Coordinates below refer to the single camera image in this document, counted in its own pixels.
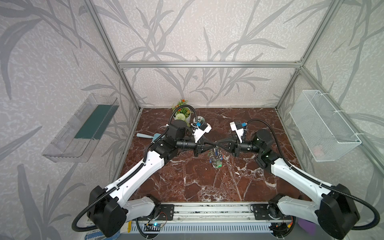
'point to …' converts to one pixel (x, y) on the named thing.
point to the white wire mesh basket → (326, 135)
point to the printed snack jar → (199, 118)
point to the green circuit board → (152, 227)
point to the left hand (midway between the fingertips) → (215, 143)
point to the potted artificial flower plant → (182, 111)
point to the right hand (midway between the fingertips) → (217, 140)
